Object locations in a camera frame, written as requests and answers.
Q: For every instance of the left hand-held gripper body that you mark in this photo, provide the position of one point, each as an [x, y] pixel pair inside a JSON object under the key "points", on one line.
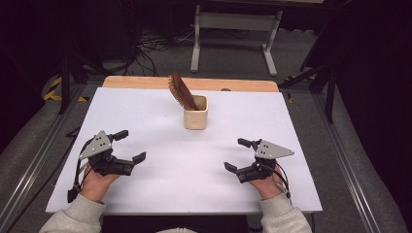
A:
{"points": [[100, 147]]}

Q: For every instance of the cream square cup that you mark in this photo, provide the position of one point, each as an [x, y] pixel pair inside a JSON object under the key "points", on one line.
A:
{"points": [[195, 119]]}

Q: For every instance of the brown wooden hairbrush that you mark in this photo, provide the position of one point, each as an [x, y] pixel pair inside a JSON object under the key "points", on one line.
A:
{"points": [[182, 92]]}

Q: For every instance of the grey metal table frame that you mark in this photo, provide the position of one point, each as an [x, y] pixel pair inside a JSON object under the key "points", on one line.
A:
{"points": [[236, 22]]}

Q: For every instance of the person's grey sweatshirt torso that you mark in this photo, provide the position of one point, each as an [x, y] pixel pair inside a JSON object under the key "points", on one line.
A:
{"points": [[176, 230]]}

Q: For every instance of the person's left hand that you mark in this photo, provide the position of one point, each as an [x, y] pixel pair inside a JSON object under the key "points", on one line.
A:
{"points": [[97, 184]]}

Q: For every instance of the wooden table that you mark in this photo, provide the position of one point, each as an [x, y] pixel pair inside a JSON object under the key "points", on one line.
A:
{"points": [[226, 84]]}

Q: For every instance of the aluminium floor rail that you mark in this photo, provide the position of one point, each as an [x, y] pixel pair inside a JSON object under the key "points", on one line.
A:
{"points": [[30, 168], [348, 168]]}

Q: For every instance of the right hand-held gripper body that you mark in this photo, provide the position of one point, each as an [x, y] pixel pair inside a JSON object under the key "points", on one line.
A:
{"points": [[270, 150]]}

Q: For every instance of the person's right hand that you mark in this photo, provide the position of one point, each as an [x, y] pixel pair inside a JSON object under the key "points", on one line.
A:
{"points": [[267, 187]]}

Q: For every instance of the yellow black hazard tape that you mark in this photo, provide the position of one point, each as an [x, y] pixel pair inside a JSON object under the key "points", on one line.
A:
{"points": [[51, 93]]}

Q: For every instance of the black metal stand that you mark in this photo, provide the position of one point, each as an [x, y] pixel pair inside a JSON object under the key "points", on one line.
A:
{"points": [[329, 90], [65, 84]]}

